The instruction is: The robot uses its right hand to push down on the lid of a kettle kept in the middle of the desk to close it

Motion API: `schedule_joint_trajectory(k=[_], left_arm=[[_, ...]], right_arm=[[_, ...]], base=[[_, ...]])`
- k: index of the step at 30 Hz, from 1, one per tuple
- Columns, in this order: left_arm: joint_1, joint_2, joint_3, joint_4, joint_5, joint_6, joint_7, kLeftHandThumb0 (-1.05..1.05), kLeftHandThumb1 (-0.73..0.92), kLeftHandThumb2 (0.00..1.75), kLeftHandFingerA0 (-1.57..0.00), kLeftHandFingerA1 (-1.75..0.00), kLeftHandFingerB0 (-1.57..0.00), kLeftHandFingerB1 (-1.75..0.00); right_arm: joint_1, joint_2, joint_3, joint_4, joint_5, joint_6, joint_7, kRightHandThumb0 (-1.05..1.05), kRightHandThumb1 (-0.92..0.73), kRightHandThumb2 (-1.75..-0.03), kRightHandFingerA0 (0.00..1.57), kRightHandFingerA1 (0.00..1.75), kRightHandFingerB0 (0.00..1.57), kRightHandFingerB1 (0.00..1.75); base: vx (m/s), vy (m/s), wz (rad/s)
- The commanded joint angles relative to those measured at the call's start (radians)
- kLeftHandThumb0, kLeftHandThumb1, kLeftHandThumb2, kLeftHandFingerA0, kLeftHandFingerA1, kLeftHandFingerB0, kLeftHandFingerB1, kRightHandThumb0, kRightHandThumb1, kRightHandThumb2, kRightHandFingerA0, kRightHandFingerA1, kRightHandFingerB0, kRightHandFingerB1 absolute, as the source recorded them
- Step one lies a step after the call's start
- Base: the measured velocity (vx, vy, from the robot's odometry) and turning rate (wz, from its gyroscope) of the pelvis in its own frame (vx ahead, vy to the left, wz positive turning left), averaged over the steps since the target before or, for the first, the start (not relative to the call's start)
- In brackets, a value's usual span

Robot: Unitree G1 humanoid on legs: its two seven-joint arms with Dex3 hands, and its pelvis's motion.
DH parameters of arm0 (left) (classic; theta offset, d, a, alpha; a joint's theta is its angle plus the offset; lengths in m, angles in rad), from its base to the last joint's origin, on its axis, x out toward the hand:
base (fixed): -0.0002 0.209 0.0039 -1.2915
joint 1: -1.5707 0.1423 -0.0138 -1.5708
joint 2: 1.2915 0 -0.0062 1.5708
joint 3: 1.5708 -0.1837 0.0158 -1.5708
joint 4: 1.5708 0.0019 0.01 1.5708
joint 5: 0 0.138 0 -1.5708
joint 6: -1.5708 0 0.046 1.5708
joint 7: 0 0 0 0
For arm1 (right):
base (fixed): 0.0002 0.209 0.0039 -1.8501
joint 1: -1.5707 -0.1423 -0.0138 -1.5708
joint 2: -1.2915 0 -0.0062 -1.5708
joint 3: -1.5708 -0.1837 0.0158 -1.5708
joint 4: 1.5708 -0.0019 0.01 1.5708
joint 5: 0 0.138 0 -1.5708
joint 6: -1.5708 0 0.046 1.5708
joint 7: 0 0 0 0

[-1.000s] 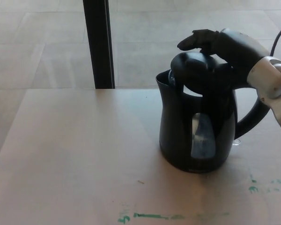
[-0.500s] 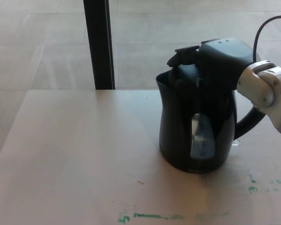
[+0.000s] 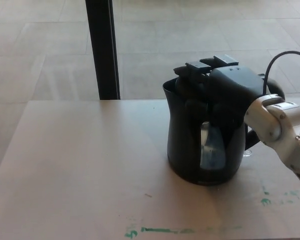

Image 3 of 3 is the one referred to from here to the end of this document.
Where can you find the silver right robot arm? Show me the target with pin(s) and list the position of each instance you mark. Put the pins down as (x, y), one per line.
(282, 130)

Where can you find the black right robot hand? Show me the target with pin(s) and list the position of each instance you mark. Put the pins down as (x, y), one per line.
(230, 82)

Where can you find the black vertical post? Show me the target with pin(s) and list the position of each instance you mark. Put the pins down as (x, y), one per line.
(103, 50)

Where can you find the black electric kettle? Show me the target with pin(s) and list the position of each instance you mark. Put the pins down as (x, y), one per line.
(182, 140)

